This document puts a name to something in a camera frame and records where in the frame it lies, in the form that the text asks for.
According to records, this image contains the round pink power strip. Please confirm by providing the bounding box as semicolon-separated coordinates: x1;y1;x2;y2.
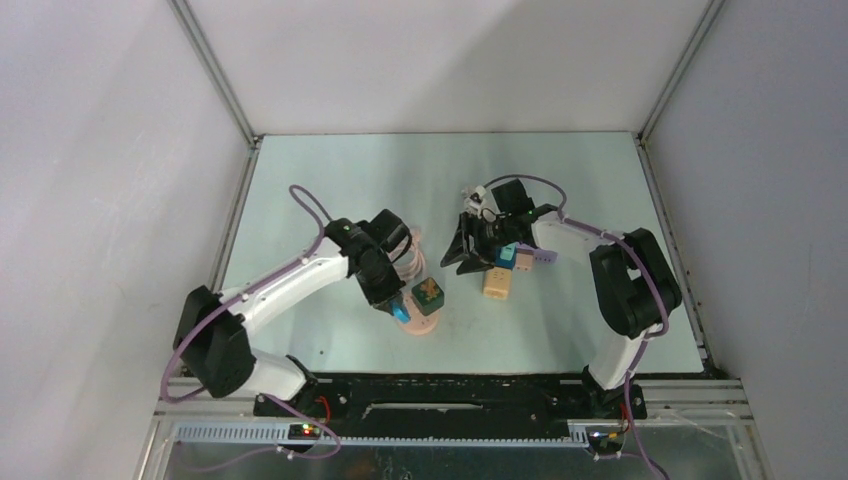
397;294;441;336

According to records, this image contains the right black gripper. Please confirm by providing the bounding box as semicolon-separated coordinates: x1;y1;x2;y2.
441;212;515;276

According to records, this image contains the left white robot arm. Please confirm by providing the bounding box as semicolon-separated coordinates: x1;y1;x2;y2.
172;209;412;417

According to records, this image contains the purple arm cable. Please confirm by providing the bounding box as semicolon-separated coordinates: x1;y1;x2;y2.
160;184;342;462
483;174;670;478

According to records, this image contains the small pink plug adapter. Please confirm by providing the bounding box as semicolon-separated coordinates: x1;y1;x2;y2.
514;250;535;272

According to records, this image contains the pink coiled cable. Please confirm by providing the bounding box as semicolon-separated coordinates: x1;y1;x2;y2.
394;226;427;283

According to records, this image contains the light blue adapter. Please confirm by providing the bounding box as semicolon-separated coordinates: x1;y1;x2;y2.
390;299;411;324

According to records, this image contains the grey cable duct rail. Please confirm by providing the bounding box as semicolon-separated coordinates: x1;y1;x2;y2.
175;423;591;448

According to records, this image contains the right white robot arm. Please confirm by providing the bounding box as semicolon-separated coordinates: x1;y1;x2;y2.
440;174;682;418

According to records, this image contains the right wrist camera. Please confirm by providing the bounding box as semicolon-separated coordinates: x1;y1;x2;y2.
461;185;488;218

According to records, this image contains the purple power strip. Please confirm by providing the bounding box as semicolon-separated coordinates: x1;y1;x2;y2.
516;243;558;264

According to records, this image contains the dark green cube socket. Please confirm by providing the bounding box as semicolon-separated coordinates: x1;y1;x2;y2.
411;277;445;316

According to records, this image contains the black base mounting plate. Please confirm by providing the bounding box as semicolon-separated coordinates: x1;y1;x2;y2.
289;373;647;442

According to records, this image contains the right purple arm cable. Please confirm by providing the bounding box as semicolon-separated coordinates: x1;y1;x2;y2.
483;174;670;478

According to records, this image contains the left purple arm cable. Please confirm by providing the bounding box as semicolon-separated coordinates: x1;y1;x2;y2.
160;184;342;462

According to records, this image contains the beige cube socket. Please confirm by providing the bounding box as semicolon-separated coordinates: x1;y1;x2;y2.
482;267;512;300

